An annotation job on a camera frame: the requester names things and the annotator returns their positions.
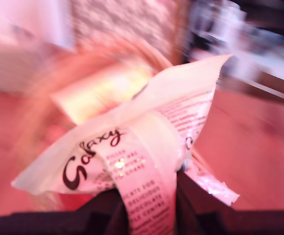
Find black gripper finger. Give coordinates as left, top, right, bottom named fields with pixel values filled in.
left=78, top=189, right=133, bottom=235
left=176, top=170, right=221, bottom=235

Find white Galaxy eggs bag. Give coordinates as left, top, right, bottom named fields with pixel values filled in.
left=11, top=53, right=240, bottom=235

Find yellow translucent eggs bag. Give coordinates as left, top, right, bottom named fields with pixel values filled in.
left=50, top=66, right=155, bottom=126

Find woven wicker basket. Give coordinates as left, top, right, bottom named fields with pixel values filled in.
left=12, top=39, right=206, bottom=212

